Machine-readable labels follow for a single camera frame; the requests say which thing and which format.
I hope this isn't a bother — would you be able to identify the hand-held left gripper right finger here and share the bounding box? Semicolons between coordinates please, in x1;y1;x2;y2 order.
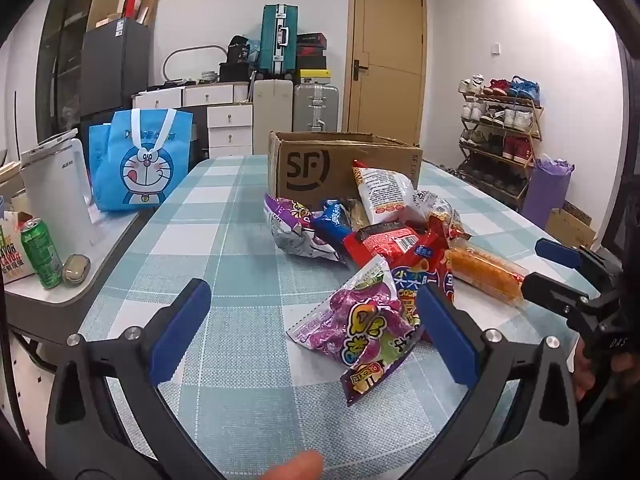
400;282;581;480

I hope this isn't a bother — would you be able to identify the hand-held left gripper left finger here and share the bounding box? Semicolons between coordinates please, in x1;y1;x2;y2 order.
45;279;221;480

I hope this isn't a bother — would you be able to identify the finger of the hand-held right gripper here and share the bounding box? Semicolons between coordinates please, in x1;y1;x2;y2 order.
520;271;608;333
534;237;623;281

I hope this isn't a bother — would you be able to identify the orange snack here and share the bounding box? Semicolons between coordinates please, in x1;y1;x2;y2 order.
445;237;530;306

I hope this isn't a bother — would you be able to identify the red snack packet blue print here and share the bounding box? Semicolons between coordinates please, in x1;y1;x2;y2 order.
385;212;471;343

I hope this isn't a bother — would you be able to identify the silver white snack packet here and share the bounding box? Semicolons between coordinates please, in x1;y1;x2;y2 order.
407;189;461;233

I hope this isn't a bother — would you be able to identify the white and red chip bag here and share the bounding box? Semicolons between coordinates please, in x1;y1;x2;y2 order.
351;159;417;226

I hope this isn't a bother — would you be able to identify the brown cardboard box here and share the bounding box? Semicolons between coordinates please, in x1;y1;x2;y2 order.
267;131;424;211

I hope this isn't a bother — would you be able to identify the person's right hand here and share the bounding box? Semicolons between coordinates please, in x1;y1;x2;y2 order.
571;340;596;402

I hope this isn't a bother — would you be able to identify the person's left hand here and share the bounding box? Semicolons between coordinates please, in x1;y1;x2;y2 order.
262;450;326;480

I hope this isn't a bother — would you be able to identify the small cardboard carton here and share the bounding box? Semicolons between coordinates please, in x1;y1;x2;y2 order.
545;202;598;250

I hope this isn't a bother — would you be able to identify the purple paper bag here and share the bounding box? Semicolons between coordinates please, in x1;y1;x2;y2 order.
521;157;575;228

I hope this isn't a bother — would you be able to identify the purple cartoon snack packet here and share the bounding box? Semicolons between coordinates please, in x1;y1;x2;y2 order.
286;255;426;407
263;192;346;265

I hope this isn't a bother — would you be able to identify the teal checked tablecloth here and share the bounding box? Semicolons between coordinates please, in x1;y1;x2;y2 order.
75;152;601;480

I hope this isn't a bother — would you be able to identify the grey side table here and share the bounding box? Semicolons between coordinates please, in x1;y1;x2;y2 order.
0;205;151;346

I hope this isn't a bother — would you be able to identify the red snack packet black label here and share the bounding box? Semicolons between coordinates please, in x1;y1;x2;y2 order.
342;221;433;267

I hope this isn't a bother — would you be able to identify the wooden shoe rack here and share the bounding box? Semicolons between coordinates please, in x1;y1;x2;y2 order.
457;77;543;211

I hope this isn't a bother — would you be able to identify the small grey oval case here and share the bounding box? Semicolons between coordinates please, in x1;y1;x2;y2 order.
61;254;92;286

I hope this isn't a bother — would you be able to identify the group of assorted shoes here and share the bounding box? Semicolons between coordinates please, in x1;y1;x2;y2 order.
459;75;542;201

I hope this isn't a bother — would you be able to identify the green drink can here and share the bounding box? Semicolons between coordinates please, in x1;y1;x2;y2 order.
19;218;63;290

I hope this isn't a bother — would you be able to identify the blue cartoon tote bag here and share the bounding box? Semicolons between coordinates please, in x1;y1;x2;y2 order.
89;108;195;212

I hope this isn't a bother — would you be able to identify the white printed carton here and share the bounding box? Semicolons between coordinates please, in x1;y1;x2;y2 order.
0;210;36;283

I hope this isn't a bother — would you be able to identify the white electric appliance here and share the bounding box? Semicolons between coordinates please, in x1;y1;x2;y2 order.
20;130;96;248

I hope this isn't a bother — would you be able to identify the white drawer desk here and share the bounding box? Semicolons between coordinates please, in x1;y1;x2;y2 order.
132;82;253;158

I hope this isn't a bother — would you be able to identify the beige suitcase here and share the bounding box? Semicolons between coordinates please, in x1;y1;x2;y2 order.
251;78;294;155

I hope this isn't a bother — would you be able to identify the silver suitcase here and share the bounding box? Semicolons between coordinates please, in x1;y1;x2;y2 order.
292;82;340;133

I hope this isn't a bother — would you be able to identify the wooden door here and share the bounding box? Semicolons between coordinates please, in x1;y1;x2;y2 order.
345;0;428;147

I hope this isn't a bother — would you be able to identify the black refrigerator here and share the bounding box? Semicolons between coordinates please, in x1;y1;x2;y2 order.
80;16;153;121

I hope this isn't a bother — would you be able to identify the yellow shoe box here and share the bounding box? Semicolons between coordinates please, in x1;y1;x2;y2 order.
295;69;333;86

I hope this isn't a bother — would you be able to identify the black bag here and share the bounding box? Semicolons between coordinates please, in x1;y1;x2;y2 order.
227;35;252;66

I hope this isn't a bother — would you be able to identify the teal suitcase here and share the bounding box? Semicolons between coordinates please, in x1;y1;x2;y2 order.
258;4;299;80

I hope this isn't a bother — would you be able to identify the black and red shoe box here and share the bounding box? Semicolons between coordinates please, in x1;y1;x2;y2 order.
296;33;328;56

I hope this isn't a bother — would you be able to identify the round wire hoop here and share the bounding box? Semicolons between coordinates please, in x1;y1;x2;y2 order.
162;45;228;83

